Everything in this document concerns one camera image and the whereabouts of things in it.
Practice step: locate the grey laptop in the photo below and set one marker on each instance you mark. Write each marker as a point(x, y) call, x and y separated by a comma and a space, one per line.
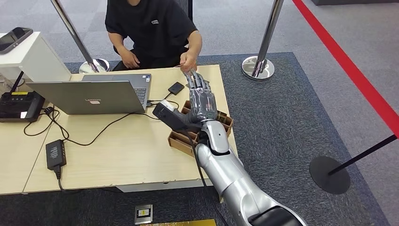
point(90, 96)

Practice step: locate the dark grey carpet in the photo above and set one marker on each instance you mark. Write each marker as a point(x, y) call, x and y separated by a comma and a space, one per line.
point(280, 131)

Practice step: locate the upright chrome stanchion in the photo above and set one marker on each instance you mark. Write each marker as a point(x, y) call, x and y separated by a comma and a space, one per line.
point(268, 34)

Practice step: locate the person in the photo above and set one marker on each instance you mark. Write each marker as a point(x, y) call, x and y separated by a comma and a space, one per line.
point(152, 31)

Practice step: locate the leaning chrome stanchion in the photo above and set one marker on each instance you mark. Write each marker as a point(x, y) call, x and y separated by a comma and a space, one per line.
point(74, 34)

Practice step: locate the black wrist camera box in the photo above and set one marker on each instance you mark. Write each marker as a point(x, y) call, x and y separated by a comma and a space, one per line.
point(170, 116)

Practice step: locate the white pedestal box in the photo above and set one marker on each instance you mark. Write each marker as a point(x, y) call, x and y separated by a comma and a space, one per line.
point(34, 59)

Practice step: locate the person's right hand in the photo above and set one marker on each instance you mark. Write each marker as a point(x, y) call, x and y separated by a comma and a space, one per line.
point(129, 59)

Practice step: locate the black stanchion with round base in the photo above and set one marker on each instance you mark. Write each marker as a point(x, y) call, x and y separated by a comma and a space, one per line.
point(329, 176)

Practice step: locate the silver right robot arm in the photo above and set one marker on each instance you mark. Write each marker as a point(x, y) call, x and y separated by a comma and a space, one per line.
point(230, 181)

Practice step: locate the silver floor socket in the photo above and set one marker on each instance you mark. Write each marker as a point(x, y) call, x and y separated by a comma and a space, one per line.
point(143, 214)

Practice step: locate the thin card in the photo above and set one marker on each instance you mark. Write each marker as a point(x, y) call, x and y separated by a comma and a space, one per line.
point(178, 65)

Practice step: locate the person's right forearm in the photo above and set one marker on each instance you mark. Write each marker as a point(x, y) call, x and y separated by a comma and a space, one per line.
point(117, 43)

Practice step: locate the small black card reader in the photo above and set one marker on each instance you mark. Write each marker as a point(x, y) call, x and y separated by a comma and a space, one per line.
point(176, 88)

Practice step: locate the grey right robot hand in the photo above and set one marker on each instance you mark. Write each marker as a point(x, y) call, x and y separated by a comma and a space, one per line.
point(202, 101)

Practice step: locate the yellow floor plate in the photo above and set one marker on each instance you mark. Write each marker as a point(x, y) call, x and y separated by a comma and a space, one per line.
point(187, 223)

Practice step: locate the person's left forearm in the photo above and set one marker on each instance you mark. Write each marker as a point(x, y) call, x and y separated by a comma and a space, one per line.
point(195, 43)

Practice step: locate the brown cardboard card organizer box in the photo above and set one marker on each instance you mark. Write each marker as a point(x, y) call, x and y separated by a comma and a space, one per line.
point(179, 142)

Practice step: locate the red floor tape line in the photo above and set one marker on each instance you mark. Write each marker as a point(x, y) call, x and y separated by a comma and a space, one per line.
point(349, 67)

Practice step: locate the black power adapter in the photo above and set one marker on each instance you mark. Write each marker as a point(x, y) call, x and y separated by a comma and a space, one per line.
point(56, 153)

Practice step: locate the dark gold card in organizer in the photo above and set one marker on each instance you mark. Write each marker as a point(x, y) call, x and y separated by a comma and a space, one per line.
point(223, 118)

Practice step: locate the black router with antenna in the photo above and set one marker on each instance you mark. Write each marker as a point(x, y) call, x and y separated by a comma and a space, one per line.
point(20, 106)

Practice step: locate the person's left hand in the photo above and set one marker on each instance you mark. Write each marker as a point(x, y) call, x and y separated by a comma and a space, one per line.
point(188, 60)

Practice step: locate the black tablet device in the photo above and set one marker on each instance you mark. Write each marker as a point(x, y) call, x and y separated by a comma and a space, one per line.
point(14, 39)

